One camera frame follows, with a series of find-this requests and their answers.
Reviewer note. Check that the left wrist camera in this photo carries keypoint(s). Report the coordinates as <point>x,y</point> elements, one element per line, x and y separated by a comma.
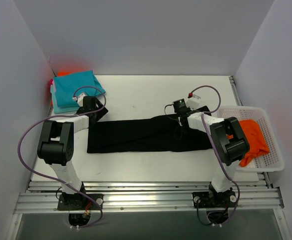
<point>79,99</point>

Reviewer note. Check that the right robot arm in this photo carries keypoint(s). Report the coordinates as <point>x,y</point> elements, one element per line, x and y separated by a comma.
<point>227,139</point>

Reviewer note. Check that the orange t-shirt in basket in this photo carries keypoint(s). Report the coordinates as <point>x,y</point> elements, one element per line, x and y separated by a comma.
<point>256,140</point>

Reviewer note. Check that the folded pink t-shirt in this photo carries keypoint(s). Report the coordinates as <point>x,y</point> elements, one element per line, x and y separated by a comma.
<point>51,86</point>

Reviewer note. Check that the folded orange t-shirt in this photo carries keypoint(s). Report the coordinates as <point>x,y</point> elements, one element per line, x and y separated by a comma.
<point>63,73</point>

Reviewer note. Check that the folded light teal t-shirt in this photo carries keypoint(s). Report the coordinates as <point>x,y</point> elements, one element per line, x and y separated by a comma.
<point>61,110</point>

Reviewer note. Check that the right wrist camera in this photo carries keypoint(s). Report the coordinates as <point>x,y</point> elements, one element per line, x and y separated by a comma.
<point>193,101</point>

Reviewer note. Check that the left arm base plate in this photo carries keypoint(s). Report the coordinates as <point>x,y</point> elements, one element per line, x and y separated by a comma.
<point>76,202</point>

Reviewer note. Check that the white plastic basket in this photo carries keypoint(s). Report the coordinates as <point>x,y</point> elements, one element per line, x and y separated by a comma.
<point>271,162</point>

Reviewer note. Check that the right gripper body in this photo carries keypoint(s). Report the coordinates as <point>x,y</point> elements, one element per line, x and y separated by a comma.
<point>183,118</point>

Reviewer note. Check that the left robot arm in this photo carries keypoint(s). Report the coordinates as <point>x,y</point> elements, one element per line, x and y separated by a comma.
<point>56,144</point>

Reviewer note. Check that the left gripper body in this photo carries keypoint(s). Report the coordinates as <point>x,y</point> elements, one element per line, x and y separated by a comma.
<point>99,112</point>

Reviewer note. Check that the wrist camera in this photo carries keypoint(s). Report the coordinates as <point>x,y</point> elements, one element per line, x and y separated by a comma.
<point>193,101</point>
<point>79,99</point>

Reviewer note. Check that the black t-shirt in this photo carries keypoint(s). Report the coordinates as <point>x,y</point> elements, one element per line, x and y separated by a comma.
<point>157,134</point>

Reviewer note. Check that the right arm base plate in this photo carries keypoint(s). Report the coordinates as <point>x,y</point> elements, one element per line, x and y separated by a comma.
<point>206,200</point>

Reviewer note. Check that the aluminium rail frame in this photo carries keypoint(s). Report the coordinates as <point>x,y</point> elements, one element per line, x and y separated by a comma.
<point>145,196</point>

